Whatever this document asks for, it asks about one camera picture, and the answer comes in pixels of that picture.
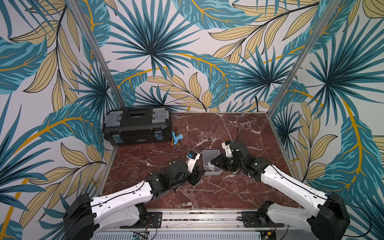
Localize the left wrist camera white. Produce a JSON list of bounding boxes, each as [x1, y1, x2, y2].
[[187, 150, 201, 173]]

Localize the black plastic toolbox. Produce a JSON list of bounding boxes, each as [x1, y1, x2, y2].
[[102, 106, 172, 146]]

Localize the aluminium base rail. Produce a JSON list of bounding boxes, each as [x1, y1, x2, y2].
[[89, 208, 331, 240]]

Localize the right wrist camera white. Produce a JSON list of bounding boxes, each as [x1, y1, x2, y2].
[[222, 141, 233, 158]]

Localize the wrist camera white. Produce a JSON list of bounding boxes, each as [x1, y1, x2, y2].
[[187, 150, 201, 173], [222, 141, 233, 158]]

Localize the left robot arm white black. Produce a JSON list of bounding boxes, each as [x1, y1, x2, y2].
[[63, 160, 205, 240]]

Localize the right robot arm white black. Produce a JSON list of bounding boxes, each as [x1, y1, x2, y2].
[[211, 141, 351, 240]]

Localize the blue toy figure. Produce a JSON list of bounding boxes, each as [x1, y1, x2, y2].
[[171, 131, 184, 146]]

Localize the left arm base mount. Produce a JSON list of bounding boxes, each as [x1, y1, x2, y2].
[[127, 203, 163, 229]]

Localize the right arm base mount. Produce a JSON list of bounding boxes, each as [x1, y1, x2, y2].
[[237, 201, 285, 230]]

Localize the translucent plastic storage box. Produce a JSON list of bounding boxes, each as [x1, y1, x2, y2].
[[202, 150, 223, 176]]

